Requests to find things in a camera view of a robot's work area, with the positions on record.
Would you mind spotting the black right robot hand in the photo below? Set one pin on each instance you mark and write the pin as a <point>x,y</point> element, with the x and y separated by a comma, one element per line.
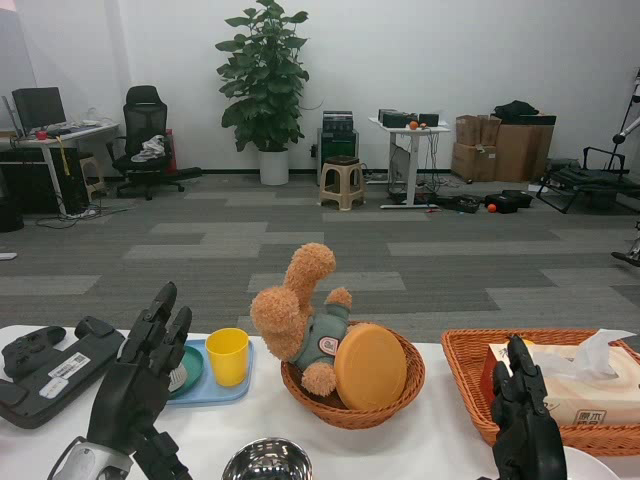
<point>525,435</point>

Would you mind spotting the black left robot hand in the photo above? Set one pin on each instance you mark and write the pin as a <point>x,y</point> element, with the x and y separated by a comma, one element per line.
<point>127,395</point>

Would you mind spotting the shiny metal bowl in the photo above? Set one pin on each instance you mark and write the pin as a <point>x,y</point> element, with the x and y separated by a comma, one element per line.
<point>267,462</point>

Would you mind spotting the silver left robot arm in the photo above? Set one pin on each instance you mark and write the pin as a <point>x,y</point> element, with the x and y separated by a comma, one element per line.
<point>90,462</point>

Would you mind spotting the white plastic bowl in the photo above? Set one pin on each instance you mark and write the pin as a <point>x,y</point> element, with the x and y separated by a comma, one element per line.
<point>592,465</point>

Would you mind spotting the rectangular wicker basket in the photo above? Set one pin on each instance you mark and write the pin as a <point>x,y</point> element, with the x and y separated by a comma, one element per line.
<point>480,415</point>

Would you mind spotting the green plastic plate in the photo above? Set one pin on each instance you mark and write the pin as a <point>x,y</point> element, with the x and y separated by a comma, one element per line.
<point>194,367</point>

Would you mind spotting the black equipment case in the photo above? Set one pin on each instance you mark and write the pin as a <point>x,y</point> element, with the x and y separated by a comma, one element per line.
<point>55,380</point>

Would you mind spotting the beige tissue box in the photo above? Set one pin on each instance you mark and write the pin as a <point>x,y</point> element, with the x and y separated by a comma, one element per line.
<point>595,395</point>

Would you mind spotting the orange fruit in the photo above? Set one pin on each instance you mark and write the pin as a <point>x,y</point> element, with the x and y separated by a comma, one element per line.
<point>527,343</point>

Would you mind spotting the light blue plastic tray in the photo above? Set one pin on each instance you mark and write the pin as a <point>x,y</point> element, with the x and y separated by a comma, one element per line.
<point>220,395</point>

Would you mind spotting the white tissue sheet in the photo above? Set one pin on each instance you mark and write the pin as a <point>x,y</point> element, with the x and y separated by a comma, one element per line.
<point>585,352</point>

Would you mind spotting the yellow plastic cup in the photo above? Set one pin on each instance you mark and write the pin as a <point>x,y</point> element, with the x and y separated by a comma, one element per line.
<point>227,357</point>

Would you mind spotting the black game controller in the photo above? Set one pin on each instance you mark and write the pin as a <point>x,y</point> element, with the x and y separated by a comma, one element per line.
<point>27,347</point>

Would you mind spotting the round wicker basket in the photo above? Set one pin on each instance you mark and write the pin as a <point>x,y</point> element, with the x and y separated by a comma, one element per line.
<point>365,417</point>

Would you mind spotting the orange round disc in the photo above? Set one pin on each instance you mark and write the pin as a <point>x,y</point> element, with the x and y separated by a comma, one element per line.
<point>370,367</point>

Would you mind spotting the brown teddy plush toy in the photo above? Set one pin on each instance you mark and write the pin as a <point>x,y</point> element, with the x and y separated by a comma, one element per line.
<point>285,315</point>

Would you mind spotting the plain beige plastic stool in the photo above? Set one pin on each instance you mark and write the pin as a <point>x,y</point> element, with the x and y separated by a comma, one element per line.
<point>91,175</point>

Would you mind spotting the black floor cases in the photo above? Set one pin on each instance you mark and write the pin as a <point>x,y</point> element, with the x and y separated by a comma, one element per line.
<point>510,200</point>

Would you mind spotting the white cloth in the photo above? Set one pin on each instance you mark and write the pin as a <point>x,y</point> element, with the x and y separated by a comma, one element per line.
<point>150,148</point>

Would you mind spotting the black folding cot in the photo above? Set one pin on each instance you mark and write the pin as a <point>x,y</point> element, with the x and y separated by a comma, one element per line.
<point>585,182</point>

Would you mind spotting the white office desk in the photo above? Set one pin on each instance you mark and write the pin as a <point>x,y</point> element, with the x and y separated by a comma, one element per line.
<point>55,137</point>

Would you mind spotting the white plant pot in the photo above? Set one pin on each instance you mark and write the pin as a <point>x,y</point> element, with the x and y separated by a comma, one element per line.
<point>274,167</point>

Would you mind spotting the black mesh office chair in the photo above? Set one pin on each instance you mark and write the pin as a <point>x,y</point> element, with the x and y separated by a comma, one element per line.
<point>142,120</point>

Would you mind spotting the stacked cardboard boxes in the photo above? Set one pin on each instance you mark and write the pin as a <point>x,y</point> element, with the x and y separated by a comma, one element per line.
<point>500,150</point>

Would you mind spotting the black computer monitor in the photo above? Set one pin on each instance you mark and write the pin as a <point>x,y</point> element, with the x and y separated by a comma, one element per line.
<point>39,110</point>

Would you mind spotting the beige plastic stool with dark seat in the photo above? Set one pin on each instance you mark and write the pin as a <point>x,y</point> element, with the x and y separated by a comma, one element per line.
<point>342,185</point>

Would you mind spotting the white standing desk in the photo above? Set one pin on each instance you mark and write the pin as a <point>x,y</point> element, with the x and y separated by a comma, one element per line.
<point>412,150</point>

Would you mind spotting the black bag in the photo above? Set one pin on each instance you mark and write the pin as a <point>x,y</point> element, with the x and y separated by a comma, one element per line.
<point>516,110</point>

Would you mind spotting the black equipment cabinet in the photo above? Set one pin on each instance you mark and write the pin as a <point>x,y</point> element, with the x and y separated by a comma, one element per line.
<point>339,145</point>

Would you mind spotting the small black box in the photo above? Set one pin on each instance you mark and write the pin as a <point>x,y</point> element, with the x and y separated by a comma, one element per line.
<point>428,119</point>

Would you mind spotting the large black box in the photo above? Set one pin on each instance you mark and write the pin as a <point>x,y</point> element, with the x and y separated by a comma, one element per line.
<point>392,118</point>

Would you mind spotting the green potted plant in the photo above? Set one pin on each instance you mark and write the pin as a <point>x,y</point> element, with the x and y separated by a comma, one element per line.
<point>262,75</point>

